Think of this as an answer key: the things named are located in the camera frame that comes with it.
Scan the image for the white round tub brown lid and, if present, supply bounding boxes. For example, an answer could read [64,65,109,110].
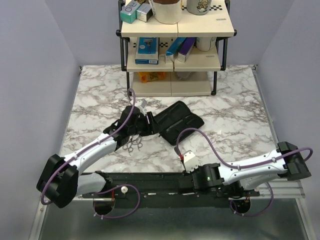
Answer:
[149,0,182,25]

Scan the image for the silver thinning scissors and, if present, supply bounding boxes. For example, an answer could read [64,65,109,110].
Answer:
[132,135,143,150]

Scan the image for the blue toothpaste box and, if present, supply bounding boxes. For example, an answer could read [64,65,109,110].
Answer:
[165,37,186,64]

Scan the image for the silver grey small box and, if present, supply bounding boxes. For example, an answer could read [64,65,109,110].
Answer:
[136,3,153,23]

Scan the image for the orange snack bag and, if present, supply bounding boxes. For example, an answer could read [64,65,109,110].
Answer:
[138,71,166,83]

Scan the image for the purple cable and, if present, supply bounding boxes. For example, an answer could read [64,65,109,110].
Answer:
[175,127,314,218]
[39,87,141,221]

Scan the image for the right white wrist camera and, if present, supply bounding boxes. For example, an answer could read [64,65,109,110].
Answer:
[182,150,201,173]

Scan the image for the aluminium rail profile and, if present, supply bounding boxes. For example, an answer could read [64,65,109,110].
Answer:
[259,178,305,200]

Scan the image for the black zip tool case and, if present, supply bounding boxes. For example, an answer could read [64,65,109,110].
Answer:
[154,101,205,146]

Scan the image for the purple toothpaste box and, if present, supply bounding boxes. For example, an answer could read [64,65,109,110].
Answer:
[176,37,197,63]

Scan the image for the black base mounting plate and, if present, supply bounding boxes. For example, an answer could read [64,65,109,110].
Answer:
[83,171,260,209]

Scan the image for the teal white carton box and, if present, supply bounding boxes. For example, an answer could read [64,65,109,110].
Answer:
[120,0,141,24]

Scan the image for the white printed mug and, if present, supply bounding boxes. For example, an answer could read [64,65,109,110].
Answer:
[186,0,212,16]

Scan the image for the blue razor package box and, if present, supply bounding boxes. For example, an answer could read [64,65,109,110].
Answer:
[135,37,159,65]

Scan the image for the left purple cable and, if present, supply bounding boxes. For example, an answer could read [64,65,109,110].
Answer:
[39,87,141,221]

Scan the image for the silver cutting scissors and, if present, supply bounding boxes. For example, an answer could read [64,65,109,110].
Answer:
[122,139,134,155]

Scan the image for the white green cup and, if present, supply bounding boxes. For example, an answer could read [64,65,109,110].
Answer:
[196,37,217,52]

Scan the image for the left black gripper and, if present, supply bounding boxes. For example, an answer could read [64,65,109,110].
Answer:
[128,111,163,137]

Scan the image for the beige three-tier shelf rack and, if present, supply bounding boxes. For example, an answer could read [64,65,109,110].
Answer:
[116,0,237,97]

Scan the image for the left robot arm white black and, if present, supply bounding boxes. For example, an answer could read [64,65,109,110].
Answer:
[36,106,160,208]

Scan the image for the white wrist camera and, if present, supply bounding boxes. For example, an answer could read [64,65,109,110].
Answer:
[135,98,147,115]
[182,150,201,173]

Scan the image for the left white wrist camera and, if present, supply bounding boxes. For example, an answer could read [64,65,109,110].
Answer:
[135,98,147,115]

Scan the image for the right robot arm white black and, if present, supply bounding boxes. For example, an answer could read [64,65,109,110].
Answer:
[180,141,313,197]

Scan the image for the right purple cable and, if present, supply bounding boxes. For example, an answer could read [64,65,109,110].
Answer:
[175,127,314,218]

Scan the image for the grey pouch on shelf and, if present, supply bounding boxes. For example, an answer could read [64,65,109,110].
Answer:
[175,71,194,80]

